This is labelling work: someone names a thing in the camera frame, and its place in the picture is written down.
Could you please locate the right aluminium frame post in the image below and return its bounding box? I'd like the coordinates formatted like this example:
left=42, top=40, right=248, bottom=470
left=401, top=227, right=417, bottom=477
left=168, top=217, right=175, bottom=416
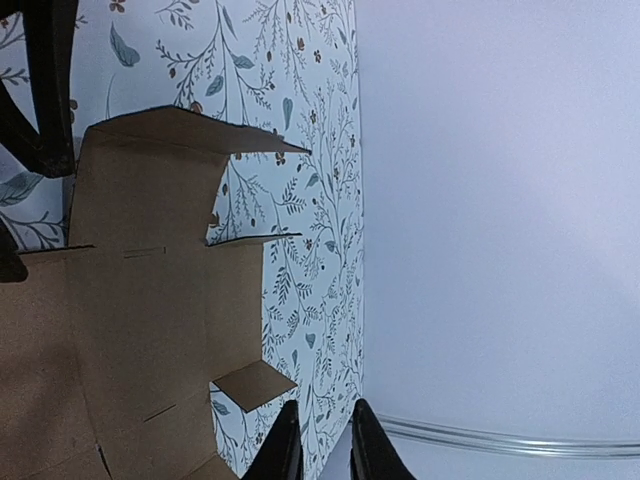
left=378, top=415, right=639, bottom=460

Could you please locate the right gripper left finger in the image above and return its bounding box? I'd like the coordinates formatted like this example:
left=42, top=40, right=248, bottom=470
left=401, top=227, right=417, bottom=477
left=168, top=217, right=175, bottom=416
left=242, top=400, right=304, bottom=480

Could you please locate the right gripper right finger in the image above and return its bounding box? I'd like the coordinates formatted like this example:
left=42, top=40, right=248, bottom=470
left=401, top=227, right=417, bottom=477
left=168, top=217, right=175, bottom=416
left=350, top=398, right=415, bottom=480

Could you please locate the brown cardboard box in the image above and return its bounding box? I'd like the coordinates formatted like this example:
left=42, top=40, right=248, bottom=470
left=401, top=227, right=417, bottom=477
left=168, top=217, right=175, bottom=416
left=1, top=106, right=293, bottom=479

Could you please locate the floral patterned table mat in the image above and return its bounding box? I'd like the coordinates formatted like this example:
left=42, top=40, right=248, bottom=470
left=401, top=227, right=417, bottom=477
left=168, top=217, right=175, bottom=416
left=1, top=1, right=363, bottom=479

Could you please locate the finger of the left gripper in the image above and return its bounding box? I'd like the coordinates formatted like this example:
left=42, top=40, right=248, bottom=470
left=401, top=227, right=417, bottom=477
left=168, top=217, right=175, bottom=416
left=1, top=0, right=78, bottom=178
left=0, top=222, right=28, bottom=283

